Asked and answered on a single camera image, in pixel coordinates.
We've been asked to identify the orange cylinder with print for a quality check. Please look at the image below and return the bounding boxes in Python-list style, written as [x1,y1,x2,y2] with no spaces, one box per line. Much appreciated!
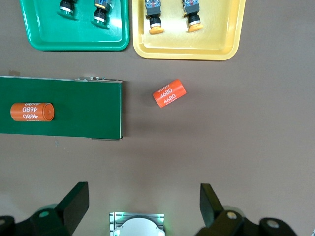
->
[10,102,55,122]
[152,78,187,109]

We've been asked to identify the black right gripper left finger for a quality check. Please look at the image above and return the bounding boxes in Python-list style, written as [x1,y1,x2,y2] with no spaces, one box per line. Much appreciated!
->
[0,181,90,236]

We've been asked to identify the green conveyor belt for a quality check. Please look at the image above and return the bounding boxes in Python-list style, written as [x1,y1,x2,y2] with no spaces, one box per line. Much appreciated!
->
[0,75,124,141]

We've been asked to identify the yellow plastic tray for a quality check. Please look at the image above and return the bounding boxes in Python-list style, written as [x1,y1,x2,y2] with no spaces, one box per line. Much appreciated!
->
[132,0,247,61]

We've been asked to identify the yellow push button switch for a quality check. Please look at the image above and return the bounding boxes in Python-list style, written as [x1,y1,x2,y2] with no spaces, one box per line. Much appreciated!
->
[182,0,204,33]
[144,0,165,35]

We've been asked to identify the green push button switch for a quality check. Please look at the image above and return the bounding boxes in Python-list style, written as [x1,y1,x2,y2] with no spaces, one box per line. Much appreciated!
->
[91,0,114,29]
[57,0,78,20]

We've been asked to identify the green plastic tray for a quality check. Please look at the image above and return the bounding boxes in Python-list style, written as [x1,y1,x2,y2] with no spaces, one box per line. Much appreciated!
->
[19,0,130,52]

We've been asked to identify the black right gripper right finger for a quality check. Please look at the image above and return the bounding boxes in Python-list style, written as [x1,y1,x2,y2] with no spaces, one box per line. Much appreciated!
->
[195,183,300,236]

